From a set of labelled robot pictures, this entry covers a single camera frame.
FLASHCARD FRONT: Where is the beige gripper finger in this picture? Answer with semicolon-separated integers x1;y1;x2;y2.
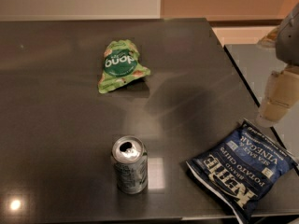
258;27;278;49
256;64;299;127

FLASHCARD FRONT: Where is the silver 7up can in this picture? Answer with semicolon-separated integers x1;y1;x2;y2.
111;135;148;194

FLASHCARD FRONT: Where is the grey side table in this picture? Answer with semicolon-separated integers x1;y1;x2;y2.
224;44;299;158

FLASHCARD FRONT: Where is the blue Kettle chips bag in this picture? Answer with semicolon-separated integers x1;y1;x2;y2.
186;119;298;224

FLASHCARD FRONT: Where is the green rice chip bag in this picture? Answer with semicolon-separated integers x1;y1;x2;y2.
98;39;150;94

